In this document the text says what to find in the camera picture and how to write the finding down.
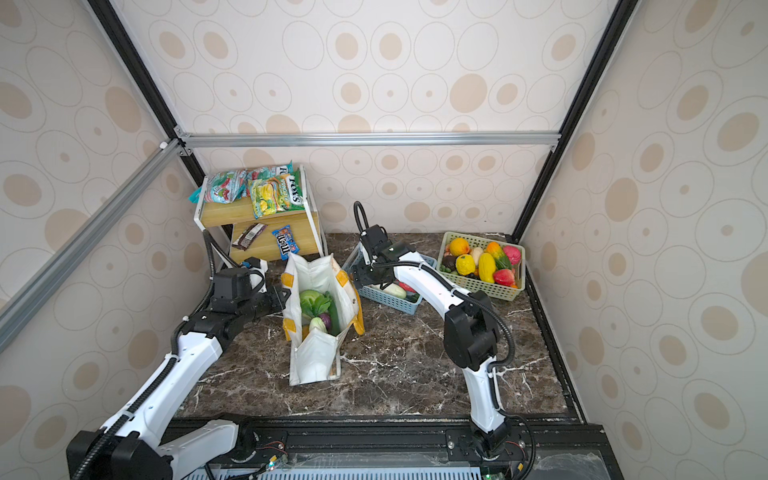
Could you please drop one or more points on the horizontal aluminium rail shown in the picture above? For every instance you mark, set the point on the horizontal aluminium rail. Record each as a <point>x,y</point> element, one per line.
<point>379,139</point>

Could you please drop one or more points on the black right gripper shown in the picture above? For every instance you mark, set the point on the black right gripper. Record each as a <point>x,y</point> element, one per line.
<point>362,277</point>

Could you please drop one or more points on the green cucumber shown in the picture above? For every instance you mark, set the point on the green cucumber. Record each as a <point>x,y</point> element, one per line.
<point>334,316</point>

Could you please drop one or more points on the blue plastic basket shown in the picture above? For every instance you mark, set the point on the blue plastic basket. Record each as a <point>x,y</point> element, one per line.
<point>375,293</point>

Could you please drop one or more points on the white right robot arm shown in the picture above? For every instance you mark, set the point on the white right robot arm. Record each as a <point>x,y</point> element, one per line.
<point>475,338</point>

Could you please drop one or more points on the white grocery bag yellow handles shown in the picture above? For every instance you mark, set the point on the white grocery bag yellow handles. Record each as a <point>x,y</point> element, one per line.
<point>315,356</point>

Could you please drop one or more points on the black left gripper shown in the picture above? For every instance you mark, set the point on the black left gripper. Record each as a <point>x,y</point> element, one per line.
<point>277,301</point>

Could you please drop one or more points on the yellow candy snack bag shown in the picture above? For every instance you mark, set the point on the yellow candy snack bag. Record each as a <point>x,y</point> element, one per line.
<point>268,196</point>

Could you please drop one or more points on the left diagonal aluminium rail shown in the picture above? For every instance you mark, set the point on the left diagonal aluminium rail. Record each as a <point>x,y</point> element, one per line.
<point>27,302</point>

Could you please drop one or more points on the green gummy snack bag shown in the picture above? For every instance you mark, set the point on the green gummy snack bag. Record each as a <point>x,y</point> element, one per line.
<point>223,187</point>

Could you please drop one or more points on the red bell pepper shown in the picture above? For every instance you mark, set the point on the red bell pepper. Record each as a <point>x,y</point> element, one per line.
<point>406,287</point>

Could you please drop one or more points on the green leafy vegetable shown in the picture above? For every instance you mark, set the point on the green leafy vegetable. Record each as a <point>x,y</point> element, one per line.
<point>325,309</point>

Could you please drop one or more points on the green mint snack bag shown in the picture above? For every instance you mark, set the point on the green mint snack bag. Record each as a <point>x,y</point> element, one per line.
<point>289,193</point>

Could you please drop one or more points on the green cabbage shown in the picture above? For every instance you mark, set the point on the green cabbage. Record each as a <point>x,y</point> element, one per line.
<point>312,302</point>

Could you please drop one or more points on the green plastic basket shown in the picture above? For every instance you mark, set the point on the green plastic basket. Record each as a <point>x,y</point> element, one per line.
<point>446,266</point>

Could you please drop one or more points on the pink peach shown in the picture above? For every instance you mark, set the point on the pink peach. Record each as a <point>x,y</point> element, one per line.
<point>513,254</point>

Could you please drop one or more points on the brown chocolate bar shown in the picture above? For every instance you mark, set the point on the brown chocolate bar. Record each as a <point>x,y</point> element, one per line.
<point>248,236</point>

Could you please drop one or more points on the white eggplant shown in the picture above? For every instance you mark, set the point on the white eggplant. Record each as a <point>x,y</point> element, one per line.
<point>316,324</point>
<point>395,290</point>

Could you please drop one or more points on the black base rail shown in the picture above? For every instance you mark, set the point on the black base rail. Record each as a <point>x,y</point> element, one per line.
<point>410,447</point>

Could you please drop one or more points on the orange fruit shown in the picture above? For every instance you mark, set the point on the orange fruit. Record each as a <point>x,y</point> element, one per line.
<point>458,247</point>

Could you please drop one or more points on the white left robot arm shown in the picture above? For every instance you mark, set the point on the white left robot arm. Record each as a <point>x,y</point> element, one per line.
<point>129,444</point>

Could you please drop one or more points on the blue candy packet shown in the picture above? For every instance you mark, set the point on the blue candy packet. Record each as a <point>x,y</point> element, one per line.
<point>286,242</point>

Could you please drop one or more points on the red apple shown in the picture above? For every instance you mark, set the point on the red apple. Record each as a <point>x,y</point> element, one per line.
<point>505,277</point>

